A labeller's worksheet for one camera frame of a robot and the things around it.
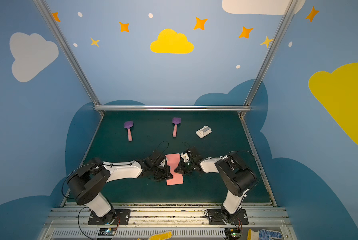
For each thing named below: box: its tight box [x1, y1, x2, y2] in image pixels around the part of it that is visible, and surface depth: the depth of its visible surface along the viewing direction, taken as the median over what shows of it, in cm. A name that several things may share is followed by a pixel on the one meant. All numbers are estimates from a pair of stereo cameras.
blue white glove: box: [247, 228, 283, 240], surface depth 72 cm
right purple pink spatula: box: [172, 117, 182, 138], surface depth 116 cm
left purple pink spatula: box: [124, 120, 134, 142], surface depth 113 cm
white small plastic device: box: [195, 125, 212, 139], surface depth 112 cm
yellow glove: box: [149, 230, 173, 240], surface depth 70 cm
